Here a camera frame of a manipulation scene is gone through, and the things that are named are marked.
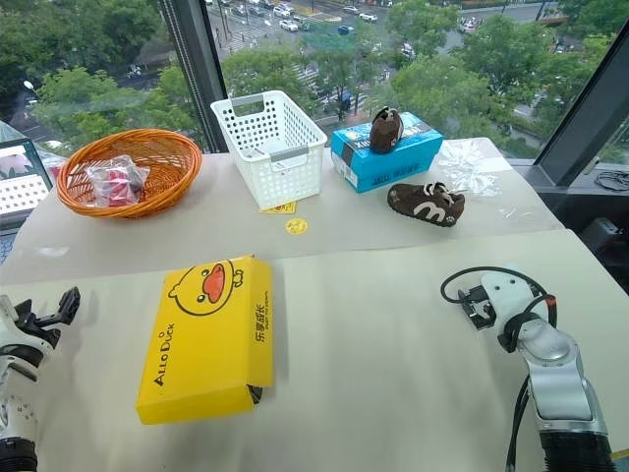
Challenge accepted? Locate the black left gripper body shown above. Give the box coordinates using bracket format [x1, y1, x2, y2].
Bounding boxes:
[14, 307, 65, 355]

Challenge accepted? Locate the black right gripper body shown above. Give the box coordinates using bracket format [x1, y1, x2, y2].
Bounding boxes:
[470, 286, 496, 329]

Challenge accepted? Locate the grey cardboard box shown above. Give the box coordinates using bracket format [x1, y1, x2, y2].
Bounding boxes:
[135, 254, 275, 427]

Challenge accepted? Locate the blue shoe box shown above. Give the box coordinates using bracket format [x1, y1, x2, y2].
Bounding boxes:
[330, 111, 444, 195]

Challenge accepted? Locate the brown suede shoe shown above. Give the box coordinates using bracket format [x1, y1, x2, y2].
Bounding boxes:
[386, 181, 466, 228]
[368, 106, 405, 152]

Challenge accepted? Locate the open laptop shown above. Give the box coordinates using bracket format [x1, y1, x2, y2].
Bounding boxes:
[0, 137, 54, 232]

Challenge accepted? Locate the clear crumpled plastic wrapper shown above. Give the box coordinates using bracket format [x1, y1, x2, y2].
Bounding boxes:
[436, 140, 498, 198]

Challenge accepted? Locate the clear bag of pink items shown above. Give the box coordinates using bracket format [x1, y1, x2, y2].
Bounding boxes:
[86, 154, 151, 207]

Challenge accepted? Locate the black device beside table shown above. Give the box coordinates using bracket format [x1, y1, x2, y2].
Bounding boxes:
[582, 218, 629, 262]

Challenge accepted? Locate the orange wicker basket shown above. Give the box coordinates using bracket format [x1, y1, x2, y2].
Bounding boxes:
[55, 128, 203, 220]

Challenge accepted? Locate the yellow paper label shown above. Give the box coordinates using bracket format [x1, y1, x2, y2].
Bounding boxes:
[258, 200, 300, 215]

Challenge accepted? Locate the white perforated plastic basket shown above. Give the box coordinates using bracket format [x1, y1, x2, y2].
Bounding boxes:
[209, 90, 329, 208]

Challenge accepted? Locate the white paper inside basket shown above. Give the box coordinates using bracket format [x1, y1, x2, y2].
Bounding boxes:
[245, 140, 286, 163]

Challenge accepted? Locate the dark window pillar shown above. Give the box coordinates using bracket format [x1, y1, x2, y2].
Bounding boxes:
[159, 0, 230, 153]

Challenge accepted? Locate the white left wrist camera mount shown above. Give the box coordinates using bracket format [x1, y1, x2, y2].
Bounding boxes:
[0, 293, 21, 348]

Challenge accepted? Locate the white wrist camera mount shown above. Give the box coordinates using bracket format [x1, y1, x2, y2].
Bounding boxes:
[479, 273, 538, 324]
[0, 293, 21, 348]

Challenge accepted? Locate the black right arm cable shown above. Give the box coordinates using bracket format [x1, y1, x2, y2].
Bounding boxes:
[439, 265, 559, 472]

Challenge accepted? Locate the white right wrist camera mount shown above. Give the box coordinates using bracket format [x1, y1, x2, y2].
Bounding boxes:
[479, 273, 538, 324]

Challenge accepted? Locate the thin black cable on ledge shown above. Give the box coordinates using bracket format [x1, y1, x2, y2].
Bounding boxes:
[594, 169, 629, 191]

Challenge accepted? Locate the dark slanted window frame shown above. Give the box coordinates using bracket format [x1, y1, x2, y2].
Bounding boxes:
[533, 29, 629, 188]

